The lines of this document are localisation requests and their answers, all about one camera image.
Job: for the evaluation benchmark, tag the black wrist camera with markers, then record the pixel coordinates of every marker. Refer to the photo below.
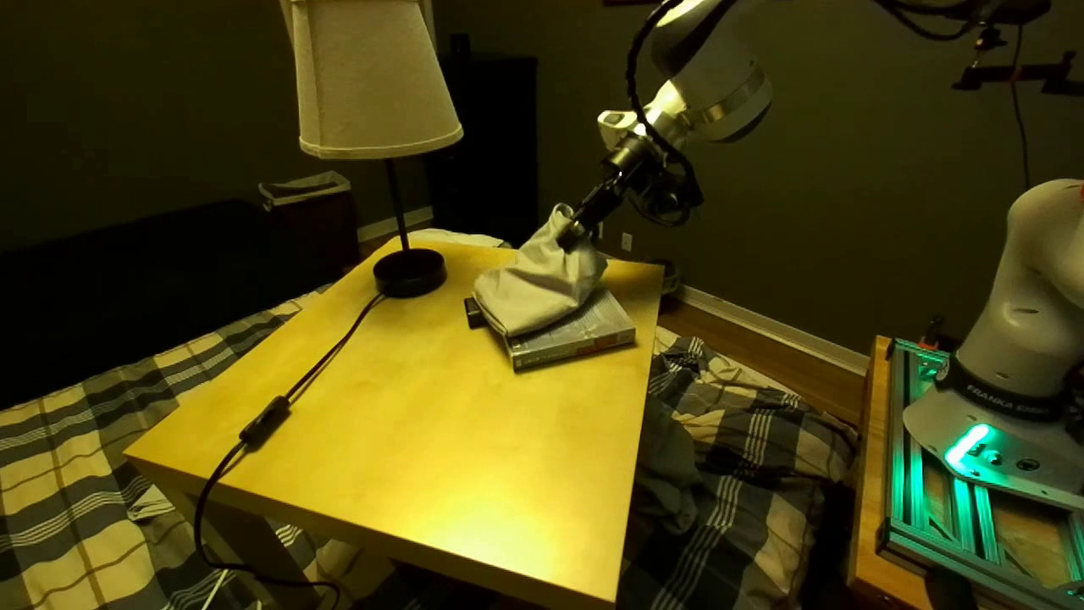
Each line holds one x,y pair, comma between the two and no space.
675,193

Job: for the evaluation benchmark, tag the dark storage bin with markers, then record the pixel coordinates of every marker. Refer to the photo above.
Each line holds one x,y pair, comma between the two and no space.
308,226

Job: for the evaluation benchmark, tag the white pillow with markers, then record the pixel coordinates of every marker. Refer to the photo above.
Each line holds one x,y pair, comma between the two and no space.
467,238

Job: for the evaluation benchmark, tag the plaid checkered duvet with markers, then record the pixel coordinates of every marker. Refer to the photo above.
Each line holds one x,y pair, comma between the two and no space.
67,476

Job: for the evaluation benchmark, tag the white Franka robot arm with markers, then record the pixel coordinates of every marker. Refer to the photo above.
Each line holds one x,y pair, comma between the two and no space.
1017,327

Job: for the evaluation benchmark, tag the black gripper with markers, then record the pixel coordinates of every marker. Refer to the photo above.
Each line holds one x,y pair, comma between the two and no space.
622,193

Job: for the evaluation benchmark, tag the grey pillow case cover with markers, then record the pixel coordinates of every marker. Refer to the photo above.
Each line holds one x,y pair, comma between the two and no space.
542,289

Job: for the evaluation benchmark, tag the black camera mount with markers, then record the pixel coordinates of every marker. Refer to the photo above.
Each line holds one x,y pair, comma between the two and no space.
1017,73

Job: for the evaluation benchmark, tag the tall black cabinet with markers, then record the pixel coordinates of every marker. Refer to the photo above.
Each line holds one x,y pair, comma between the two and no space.
494,149

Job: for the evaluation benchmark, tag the white wall outlet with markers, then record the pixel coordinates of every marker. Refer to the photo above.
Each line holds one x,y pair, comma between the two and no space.
625,241

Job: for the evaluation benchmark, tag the table lamp white shade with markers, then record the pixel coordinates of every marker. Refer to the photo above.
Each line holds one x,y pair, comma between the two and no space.
374,81

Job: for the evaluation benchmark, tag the wooden platform board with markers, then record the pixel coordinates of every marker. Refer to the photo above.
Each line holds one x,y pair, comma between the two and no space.
869,486

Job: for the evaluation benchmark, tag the yellow wooden side table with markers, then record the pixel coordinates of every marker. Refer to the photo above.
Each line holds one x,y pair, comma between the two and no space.
450,452

